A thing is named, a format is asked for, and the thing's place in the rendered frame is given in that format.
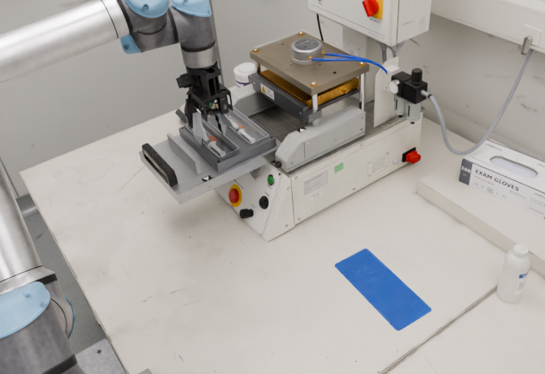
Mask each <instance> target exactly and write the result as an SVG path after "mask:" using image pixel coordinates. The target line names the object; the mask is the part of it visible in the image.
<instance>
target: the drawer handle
mask: <svg viewBox="0 0 545 374"><path fill-rule="evenodd" d="M142 151H143V154H144V158H145V159H150V161H151V162H152V163H153V164H154V165H155V166H156V167H157V168H158V169H159V171H160V172H162V173H163V175H164V176H165V177H166V178H167V180H168V184H169V185H170V187H172V186H174V185H177V184H178V180H177V176H176V174H175V172H174V170H173V169H172V168H171V167H170V165H169V164H168V163H167V162H166V161H165V160H164V159H163V158H162V157H161V156H160V155H159V154H158V153H157V151H156V150H155V149H154V148H153V147H152V146H151V145H150V144H149V143H146V144H143V145H142Z"/></svg>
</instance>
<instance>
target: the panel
mask: <svg viewBox="0 0 545 374"><path fill-rule="evenodd" d="M262 169H263V173H262V175H261V177H260V178H253V177H252V176H251V173H250V172H248V173H246V174H244V175H242V176H240V177H238V178H236V179H233V180H231V181H229V182H227V183H225V184H223V185H221V186H219V187H216V188H214V190H215V191H216V192H217V193H218V194H219V195H220V196H221V197H222V198H223V199H224V200H225V201H226V202H227V203H228V204H229V205H230V206H231V207H232V208H233V210H234V211H235V212H236V213H237V214H238V215H239V212H240V210H241V209H244V208H248V209H250V208H251V209H252V210H253V213H254V215H253V216H252V217H249V218H243V220H244V221H245V222H246V223H247V224H248V225H249V226H250V227H251V228H252V229H253V230H254V231H255V232H256V233H257V234H258V235H259V236H260V237H261V238H263V236H264V232H265V229H266V226H267V224H268V219H269V216H270V213H271V211H272V208H273V203H274V200H275V198H276V195H277V191H278V188H279V186H280V182H281V178H282V175H283V173H282V172H281V171H280V170H278V169H277V168H276V167H275V166H273V165H272V164H271V163H270V162H269V163H267V164H265V165H263V166H262ZM268 176H272V177H273V183H272V184H269V183H268V181H267V179H268ZM232 188H235V189H237V190H238V193H239V199H238V202H237V203H234V204H233V203H231V201H230V199H229V192H230V190H231V189H232ZM261 197H265V198H266V200H267V206H266V208H261V207H260V205H259V200H260V198H261ZM239 216H240V215H239Z"/></svg>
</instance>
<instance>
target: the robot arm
mask: <svg viewBox="0 0 545 374"><path fill-rule="evenodd" d="M169 4H170V0H92V1H90V2H86V3H84V4H81V5H79V6H75V7H73V8H71V9H68V10H66V11H62V12H60V13H57V14H55V15H51V16H49V17H47V18H44V19H41V20H38V21H36V22H33V23H31V24H27V25H25V26H23V27H20V28H17V29H14V30H12V31H9V32H6V33H3V34H1V35H0V86H1V85H4V84H7V83H9V82H11V81H13V80H17V79H19V78H21V77H24V76H26V75H29V74H32V73H33V72H36V71H39V70H41V69H44V68H46V67H49V66H52V65H54V64H56V63H58V62H61V61H64V60H66V59H68V58H72V57H74V56H76V55H78V54H81V53H84V52H86V51H89V50H90V49H94V48H96V47H98V46H101V45H104V44H106V43H109V42H111V41H114V40H117V39H118V38H119V40H120V43H121V45H122V49H123V51H124V52H125V53H126V54H136V53H144V52H145V51H148V50H152V49H158V48H161V47H165V46H168V45H174V44H177V43H180V45H181V51H182V59H183V63H184V65H185V66H186V70H187V72H185V73H183V74H182V75H180V77H178V78H177V79H176V80H177V83H178V86H179V88H189V90H188V92H187V95H188V98H187V99H185V101H186V104H185V108H184V114H185V117H186V119H187V123H188V125H189V127H190V129H191V132H192V134H193V136H194V137H195V139H196V141H197V142H198V143H199V144H200V145H202V141H203V139H205V138H206V132H205V130H204V127H203V125H202V120H203V119H204V120H205V121H206V122H207V121H208V120H207V118H208V117H210V116H212V115H216V120H217V123H218V128H219V130H220V131H221V133H222V134H223V135H224V134H225V132H226V128H227V126H228V127H232V126H233V124H232V122H231V121H230V119H229V118H228V117H227V114H226V113H229V109H230V110H232V111H233V105H232V99H231V93H230V90H229V89H228V88H226V87H225V86H224V85H222V84H220V83H219V78H218V76H219V75H221V69H219V68H218V61H217V59H218V57H217V43H216V42H215V36H214V30H213V24H212V12H211V8H210V4H209V1H208V0H172V2H171V5H172V6H169ZM227 95H228V96H230V104H229V103H228V98H227ZM197 109H199V111H200V112H199V111H197ZM74 327H75V310H74V308H73V306H72V303H71V301H70V300H69V299H68V298H67V297H66V296H65V295H64V294H63V292H62V288H61V286H60V284H59V282H58V279H57V277H56V274H55V272H54V271H51V270H48V269H45V268H44V267H43V266H42V264H41V261H40V258H39V256H38V254H37V252H36V248H35V246H34V244H33V241H32V238H31V236H30V234H29V232H28V228H27V227H26V224H25V222H24V219H23V216H22V214H21V212H20V210H19V206H18V204H17V202H16V200H15V197H14V194H13V192H12V190H11V186H10V184H9V182H8V180H7V177H6V174H5V172H4V169H3V168H2V164H1V162H0V374H86V373H85V372H84V371H83V369H82V368H81V367H80V366H79V364H78V362H77V359H76V357H75V354H74V352H73V350H72V348H71V345H70V343H69V341H68V340H69V338H70V337H71V335H72V332H73V329H74Z"/></svg>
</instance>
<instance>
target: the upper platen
mask: <svg viewBox="0 0 545 374"><path fill-rule="evenodd" d="M260 75H261V76H263V77H264V78H265V79H267V80H269V81H270V82H272V83H273V84H275V85H276V86H277V87H279V88H281V89H283V90H284V91H286V92H287V93H289V94H290V95H292V96H293V97H295V98H297V99H298V100H300V101H301V102H303V103H304V104H306V105H308V109H311V95H309V94H308V93H306V92H304V91H303V90H302V89H300V88H298V87H296V86H294V85H293V84H292V83H290V82H288V81H287V80H284V79H283V78H281V77H280V76H279V75H277V74H275V73H273V72H272V71H270V70H269V69H267V70H266V71H261V72H260ZM357 92H358V78H357V77H354V78H353V79H351V80H347V81H346V82H344V83H341V84H338V85H336V86H334V87H332V88H329V89H327V90H325V91H323V92H320V93H318V108H320V109H323V108H324V107H327V106H329V105H331V104H334V103H336V102H338V101H340V100H343V99H345V98H347V97H350V96H352V95H354V94H355V93H357Z"/></svg>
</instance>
